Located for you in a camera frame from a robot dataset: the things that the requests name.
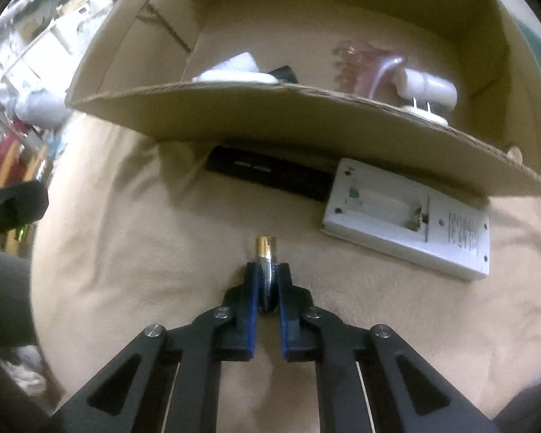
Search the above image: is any brown cardboard box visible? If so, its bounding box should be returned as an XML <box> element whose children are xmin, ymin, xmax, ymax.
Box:
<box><xmin>65</xmin><ymin>0</ymin><xmax>541</xmax><ymax>198</ymax></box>

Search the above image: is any pink keychain toy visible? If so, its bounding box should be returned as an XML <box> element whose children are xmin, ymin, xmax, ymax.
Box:
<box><xmin>331</xmin><ymin>40</ymin><xmax>409</xmax><ymax>97</ymax></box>

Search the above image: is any white plastic bag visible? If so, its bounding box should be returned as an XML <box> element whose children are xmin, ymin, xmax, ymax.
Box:
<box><xmin>16</xmin><ymin>88</ymin><xmax>73</xmax><ymax>129</ymax></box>

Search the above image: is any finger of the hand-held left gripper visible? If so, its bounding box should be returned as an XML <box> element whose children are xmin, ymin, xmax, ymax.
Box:
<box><xmin>0</xmin><ymin>179</ymin><xmax>49</xmax><ymax>241</ymax></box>

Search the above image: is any flat black box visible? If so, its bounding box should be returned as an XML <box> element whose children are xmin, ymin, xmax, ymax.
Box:
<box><xmin>206</xmin><ymin>144</ymin><xmax>337</xmax><ymax>202</ymax></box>

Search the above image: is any gold and black battery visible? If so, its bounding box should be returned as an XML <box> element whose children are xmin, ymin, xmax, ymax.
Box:
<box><xmin>255</xmin><ymin>235</ymin><xmax>280</xmax><ymax>312</ymax></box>

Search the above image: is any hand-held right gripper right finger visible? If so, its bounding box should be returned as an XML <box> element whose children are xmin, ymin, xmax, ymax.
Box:
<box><xmin>277</xmin><ymin>262</ymin><xmax>501</xmax><ymax>433</ymax></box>

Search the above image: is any white earbuds case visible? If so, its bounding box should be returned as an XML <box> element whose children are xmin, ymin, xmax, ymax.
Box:
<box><xmin>194</xmin><ymin>53</ymin><xmax>278</xmax><ymax>85</ymax></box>

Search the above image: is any white wall charger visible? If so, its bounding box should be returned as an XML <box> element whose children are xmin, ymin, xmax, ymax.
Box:
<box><xmin>397</xmin><ymin>69</ymin><xmax>458</xmax><ymax>123</ymax></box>

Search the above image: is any beige blanket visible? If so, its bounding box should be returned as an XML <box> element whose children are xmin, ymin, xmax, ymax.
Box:
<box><xmin>29</xmin><ymin>113</ymin><xmax>541</xmax><ymax>433</ymax></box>

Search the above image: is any white remote control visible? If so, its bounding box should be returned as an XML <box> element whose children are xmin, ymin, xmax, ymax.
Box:
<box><xmin>321</xmin><ymin>158</ymin><xmax>491</xmax><ymax>283</ymax></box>

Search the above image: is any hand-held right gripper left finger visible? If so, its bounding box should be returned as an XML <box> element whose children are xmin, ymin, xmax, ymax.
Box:
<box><xmin>49</xmin><ymin>262</ymin><xmax>260</xmax><ymax>433</ymax></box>

